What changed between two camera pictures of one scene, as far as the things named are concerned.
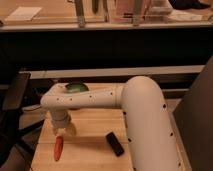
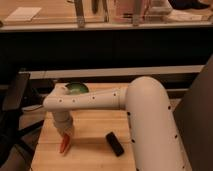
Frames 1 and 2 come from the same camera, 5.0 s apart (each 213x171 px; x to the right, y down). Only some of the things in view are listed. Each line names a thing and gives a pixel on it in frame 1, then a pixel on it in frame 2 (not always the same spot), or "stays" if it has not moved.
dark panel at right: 194,118 stays
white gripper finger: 55,131 → 62,137
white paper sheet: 24,13 stays
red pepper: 58,147 → 65,142
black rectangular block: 114,143 stays
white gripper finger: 72,129 → 68,144
